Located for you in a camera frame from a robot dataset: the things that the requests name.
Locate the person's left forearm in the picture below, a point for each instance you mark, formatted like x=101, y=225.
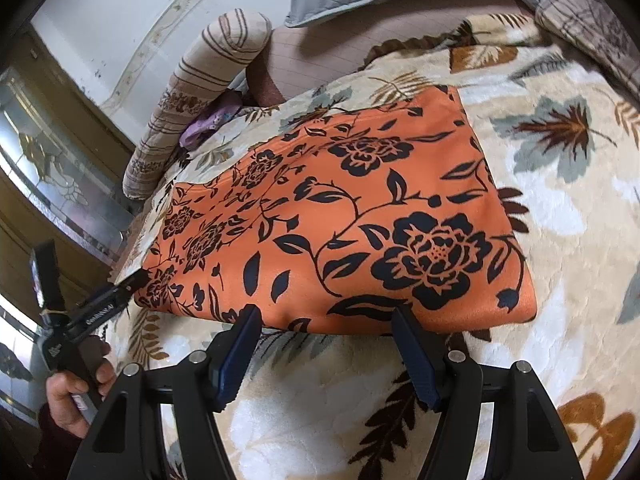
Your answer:
x=52, y=437

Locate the pinkish brown bed sheet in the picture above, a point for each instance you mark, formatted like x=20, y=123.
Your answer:
x=350, y=40

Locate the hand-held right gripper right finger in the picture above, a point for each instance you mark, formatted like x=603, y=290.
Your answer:
x=417, y=355

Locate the orange floral print garment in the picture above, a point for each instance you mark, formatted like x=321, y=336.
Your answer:
x=350, y=195

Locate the cream leaf print blanket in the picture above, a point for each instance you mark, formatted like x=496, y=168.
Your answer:
x=550, y=220

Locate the wooden door with etched glass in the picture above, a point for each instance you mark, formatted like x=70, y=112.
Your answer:
x=55, y=170

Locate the person's left hand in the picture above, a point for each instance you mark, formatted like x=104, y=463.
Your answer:
x=67, y=405

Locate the patterned beige pillow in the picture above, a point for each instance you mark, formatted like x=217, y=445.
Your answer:
x=595, y=25

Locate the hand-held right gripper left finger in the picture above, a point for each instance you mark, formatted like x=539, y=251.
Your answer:
x=235, y=360

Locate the purple cloth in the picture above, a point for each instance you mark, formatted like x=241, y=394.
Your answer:
x=205, y=125

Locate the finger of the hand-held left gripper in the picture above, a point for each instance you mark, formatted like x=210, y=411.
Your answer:
x=134, y=281

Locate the striped beige pillow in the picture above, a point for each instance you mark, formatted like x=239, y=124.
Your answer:
x=200, y=75

